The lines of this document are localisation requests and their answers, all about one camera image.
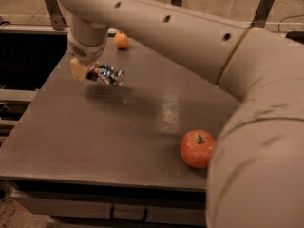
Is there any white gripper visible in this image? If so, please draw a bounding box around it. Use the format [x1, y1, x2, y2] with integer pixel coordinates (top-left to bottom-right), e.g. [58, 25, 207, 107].
[67, 33, 108, 81]

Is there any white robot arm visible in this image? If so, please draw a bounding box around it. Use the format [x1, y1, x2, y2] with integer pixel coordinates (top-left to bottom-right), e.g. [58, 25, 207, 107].
[59, 0, 304, 228]

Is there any metal railing bar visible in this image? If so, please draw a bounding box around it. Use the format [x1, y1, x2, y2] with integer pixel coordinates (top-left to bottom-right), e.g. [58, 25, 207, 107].
[0, 24, 117, 36]

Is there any grey drawer with black handle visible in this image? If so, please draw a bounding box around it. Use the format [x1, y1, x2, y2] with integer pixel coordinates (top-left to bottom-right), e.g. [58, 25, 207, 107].
[12, 190, 206, 228]

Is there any red apple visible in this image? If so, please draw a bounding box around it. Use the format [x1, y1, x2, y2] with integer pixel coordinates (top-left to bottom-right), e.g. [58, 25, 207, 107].
[180, 129, 216, 169]

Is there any crushed blue silver redbull can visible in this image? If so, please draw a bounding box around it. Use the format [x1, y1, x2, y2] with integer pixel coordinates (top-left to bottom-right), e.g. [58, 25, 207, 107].
[86, 62, 124, 87]

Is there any small orange fruit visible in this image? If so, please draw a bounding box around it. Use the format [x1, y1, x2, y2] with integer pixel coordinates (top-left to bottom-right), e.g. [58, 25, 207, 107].
[114, 32, 128, 49]

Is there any right metal bracket post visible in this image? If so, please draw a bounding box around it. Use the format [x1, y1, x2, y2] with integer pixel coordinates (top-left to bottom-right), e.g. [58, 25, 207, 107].
[251, 0, 275, 29]

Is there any left metal bracket post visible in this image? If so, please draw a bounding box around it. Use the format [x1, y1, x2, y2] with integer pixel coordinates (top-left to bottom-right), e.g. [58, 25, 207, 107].
[44, 0, 67, 30]

